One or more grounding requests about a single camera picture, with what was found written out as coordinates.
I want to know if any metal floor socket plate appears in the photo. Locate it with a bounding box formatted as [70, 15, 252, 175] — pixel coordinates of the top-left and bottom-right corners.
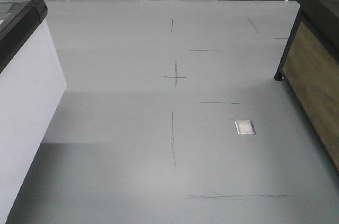
[234, 120, 256, 136]

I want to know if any white chest freezer black lid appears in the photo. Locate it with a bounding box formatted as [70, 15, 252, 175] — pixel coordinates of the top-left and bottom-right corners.
[1, 0, 67, 223]

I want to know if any black wooden fruit display table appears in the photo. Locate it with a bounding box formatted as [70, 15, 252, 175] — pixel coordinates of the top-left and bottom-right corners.
[274, 0, 338, 171]

